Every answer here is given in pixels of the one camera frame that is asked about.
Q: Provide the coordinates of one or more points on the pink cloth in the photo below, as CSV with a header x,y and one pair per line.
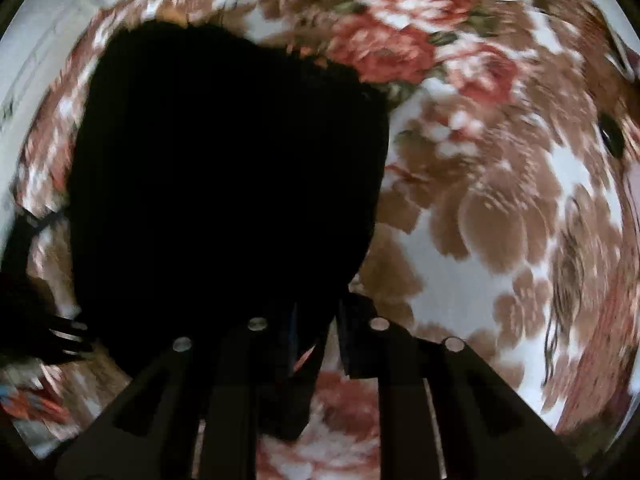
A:
x,y
634,182

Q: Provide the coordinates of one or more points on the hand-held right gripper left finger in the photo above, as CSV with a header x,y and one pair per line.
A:
x,y
240,385

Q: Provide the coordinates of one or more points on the floral brown and white blanket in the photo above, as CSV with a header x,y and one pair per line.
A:
x,y
475,210

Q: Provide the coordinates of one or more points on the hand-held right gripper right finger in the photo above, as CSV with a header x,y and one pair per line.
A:
x,y
400,385

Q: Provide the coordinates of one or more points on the black garment with orange print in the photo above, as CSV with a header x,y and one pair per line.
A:
x,y
225,160

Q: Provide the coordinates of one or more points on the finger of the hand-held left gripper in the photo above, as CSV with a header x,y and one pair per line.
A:
x,y
70,334

